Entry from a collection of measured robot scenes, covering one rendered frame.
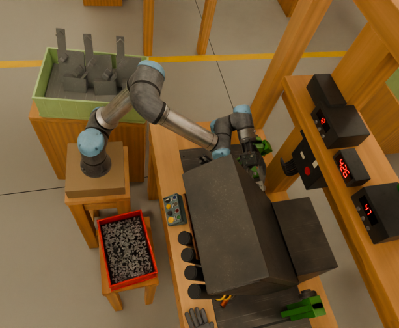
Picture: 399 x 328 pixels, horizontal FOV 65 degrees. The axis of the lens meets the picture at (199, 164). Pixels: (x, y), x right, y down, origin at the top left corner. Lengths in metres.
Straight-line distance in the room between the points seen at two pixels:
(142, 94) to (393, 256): 0.97
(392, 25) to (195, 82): 2.52
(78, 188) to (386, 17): 1.39
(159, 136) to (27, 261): 1.33
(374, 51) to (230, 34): 3.09
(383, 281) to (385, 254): 0.08
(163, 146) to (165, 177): 0.20
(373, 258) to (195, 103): 2.46
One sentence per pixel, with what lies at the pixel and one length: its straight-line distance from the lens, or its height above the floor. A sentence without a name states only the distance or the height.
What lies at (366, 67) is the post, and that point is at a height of 1.77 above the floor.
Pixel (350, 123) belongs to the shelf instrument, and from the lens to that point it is 1.20.
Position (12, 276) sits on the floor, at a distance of 2.57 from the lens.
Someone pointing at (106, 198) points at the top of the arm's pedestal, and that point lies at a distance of 1.68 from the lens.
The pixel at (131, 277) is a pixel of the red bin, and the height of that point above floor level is 0.87.
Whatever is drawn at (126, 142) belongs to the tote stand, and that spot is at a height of 0.58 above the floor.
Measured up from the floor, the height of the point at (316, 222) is 1.24.
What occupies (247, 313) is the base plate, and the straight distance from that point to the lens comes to 1.55.
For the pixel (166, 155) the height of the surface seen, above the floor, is 0.90.
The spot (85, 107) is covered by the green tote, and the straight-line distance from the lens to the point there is 1.94.
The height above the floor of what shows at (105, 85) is 0.91.
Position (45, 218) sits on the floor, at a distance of 2.64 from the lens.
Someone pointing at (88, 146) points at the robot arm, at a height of 1.15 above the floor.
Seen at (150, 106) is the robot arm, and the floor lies 1.47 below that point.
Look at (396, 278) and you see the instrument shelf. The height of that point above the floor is 1.54.
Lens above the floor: 2.38
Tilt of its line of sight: 58 degrees down
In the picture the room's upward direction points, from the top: 17 degrees clockwise
